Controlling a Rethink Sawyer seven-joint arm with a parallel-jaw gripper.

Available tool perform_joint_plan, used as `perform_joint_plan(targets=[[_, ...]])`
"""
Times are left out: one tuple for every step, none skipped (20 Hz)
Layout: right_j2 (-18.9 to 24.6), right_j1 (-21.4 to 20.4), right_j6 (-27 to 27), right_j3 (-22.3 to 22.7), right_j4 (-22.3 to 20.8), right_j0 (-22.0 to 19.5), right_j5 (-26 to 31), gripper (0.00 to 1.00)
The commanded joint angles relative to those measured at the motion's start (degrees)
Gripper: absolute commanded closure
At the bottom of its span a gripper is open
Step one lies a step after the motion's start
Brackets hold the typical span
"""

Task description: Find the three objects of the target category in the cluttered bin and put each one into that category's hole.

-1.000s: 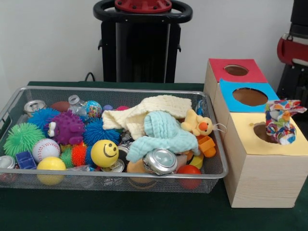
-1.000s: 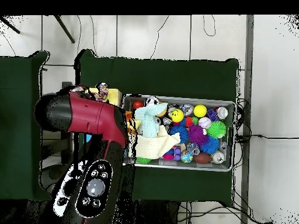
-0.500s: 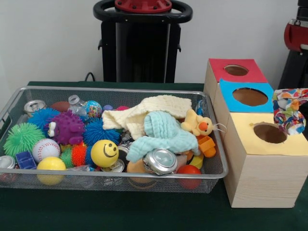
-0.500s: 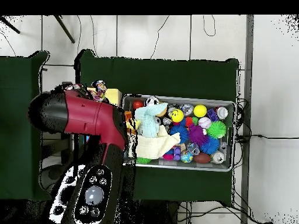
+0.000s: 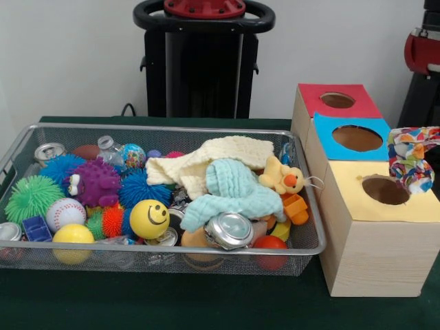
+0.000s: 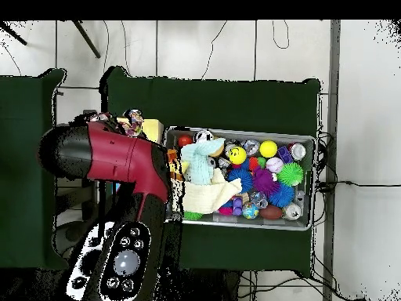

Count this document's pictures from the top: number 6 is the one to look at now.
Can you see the colourful patchwork cloth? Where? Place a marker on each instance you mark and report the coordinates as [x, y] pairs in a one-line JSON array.
[[134, 120]]

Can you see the yellow plush duck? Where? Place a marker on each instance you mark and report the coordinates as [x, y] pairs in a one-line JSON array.
[[183, 166]]

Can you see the cream muslin cloth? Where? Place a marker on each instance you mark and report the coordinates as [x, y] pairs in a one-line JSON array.
[[206, 197]]

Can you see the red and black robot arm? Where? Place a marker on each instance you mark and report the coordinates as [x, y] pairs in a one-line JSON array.
[[119, 156]]

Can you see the wooden box with three holes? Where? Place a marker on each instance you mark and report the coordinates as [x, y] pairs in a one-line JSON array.
[[153, 128]]

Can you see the red ball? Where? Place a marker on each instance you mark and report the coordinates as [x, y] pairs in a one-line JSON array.
[[184, 140]]

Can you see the black tripod leg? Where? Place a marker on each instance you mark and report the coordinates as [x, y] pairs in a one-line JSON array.
[[14, 34], [86, 39]]

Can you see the dark green table cloth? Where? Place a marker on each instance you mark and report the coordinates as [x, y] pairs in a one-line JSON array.
[[219, 103], [18, 125]]

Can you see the light blue muslin cloth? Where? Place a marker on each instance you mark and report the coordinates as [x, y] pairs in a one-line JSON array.
[[197, 163]]

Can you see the green spiky rubber ball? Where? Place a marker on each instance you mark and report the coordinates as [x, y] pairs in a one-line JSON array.
[[290, 174], [191, 215]]

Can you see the yellow smiley face ball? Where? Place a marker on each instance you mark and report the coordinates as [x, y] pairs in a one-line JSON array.
[[237, 155]]

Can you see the blue spiky rubber ball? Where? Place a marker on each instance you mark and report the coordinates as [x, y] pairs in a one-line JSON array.
[[242, 178]]

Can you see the plain yellow ball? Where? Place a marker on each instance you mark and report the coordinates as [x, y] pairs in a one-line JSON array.
[[268, 149]]

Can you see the purple monster toy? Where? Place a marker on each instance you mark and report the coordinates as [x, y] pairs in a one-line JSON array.
[[264, 182]]

